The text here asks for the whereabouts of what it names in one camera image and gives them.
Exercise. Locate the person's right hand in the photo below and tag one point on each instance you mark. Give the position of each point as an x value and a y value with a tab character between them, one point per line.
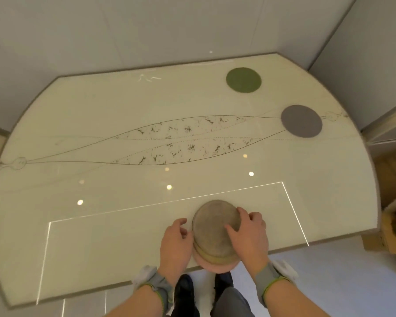
252	245

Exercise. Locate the person's left hand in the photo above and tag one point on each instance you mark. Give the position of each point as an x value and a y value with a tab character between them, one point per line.
173	249

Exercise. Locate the person's left fingers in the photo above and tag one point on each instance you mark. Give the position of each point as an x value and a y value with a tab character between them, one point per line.
184	229

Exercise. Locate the person's right thumb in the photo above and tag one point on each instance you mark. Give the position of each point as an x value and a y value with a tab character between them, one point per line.
232	233

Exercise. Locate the person's right forearm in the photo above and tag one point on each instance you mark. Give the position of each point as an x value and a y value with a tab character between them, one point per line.
298	302

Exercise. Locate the person's left forearm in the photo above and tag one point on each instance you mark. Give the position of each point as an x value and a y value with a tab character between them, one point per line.
140	303

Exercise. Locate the beige round coaster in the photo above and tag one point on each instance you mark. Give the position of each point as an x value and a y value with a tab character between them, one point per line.
214	259

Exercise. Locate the pink round coaster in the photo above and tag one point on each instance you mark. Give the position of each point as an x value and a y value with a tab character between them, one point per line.
216	268

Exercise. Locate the black shoe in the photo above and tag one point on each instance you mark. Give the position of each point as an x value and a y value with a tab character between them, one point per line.
184	293
223	282

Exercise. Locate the grey wristband with white tracker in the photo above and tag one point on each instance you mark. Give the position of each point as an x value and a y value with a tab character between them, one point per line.
270	274
156	283

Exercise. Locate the grey trouser leg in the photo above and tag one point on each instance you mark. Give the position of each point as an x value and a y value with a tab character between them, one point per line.
232	303

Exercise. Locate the grey-purple round coaster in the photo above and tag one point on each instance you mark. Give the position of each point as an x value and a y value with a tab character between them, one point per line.
301	121

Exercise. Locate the green round coaster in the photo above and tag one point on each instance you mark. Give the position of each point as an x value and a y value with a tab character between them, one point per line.
243	80

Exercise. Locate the large cardboard box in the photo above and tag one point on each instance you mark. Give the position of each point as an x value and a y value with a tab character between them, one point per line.
389	174

